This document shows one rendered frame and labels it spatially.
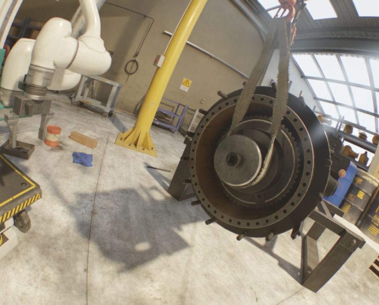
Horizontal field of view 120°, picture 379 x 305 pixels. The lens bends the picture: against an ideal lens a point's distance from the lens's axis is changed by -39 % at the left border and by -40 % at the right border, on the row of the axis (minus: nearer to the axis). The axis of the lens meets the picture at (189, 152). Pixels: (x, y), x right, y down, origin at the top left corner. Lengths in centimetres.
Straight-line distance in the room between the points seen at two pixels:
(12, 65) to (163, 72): 245
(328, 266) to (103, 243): 175
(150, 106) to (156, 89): 29
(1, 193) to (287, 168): 117
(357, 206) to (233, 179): 324
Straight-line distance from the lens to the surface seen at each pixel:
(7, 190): 101
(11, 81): 85
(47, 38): 58
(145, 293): 107
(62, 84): 91
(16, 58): 85
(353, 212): 361
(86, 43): 63
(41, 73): 58
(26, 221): 113
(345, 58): 837
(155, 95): 293
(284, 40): 55
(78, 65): 62
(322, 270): 182
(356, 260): 310
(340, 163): 198
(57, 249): 116
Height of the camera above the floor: 93
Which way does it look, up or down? 13 degrees down
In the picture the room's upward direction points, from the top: 23 degrees clockwise
